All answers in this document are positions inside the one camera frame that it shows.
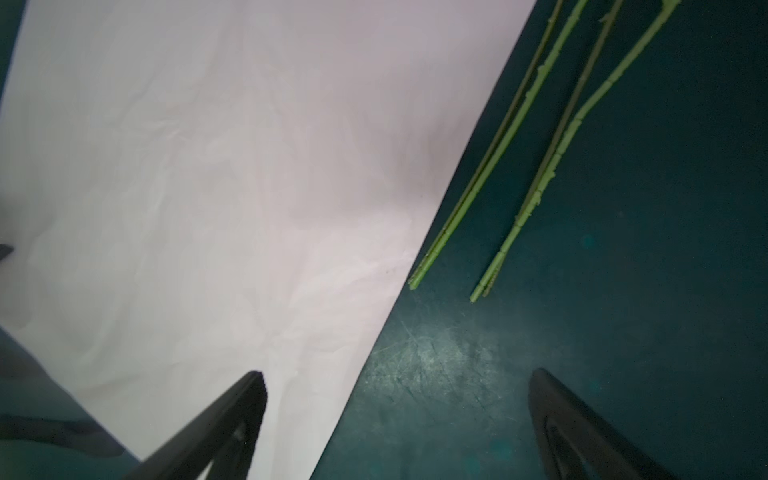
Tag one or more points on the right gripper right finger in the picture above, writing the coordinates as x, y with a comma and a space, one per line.
572, 439

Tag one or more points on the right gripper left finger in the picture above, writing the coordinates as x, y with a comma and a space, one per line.
217, 444

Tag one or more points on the pink purple wrapping paper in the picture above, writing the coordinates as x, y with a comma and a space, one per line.
197, 189

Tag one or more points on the pink fake flower stem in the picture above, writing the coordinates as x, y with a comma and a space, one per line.
529, 87

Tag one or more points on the mint fake flower stem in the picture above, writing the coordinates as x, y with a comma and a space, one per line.
571, 120

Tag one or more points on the green table mat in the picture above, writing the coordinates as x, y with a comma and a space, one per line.
640, 281

